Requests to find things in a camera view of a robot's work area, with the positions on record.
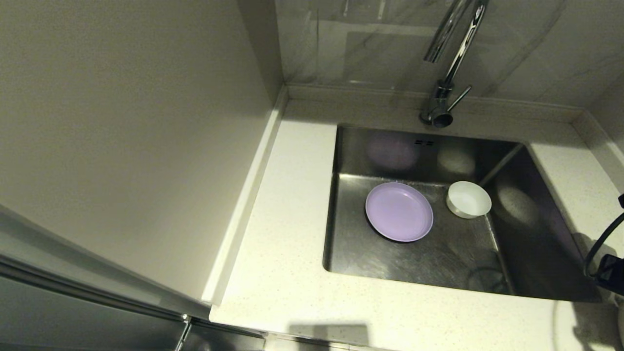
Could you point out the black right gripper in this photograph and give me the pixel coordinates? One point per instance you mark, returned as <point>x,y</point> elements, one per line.
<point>614,275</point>

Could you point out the beige plate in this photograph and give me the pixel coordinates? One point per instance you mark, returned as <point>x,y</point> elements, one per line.
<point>622,326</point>

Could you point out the white bowl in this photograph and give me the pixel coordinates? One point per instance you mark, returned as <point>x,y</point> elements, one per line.
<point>469,200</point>

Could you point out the purple plate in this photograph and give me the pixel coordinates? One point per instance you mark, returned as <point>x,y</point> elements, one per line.
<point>399,212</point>

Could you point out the stainless steel sink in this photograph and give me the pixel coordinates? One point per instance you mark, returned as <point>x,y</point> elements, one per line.
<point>380,263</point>

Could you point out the chrome gooseneck faucet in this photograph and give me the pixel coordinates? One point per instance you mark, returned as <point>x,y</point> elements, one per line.
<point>463,39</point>

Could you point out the under-counter cabinet front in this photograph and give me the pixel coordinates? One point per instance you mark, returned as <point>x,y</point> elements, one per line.
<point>224,340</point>

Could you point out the beige tall cabinet panel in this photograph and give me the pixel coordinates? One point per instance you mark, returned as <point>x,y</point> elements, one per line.
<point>122,122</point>

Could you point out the grey glossy cabinet door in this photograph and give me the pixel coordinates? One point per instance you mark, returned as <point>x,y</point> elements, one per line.
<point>73,321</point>

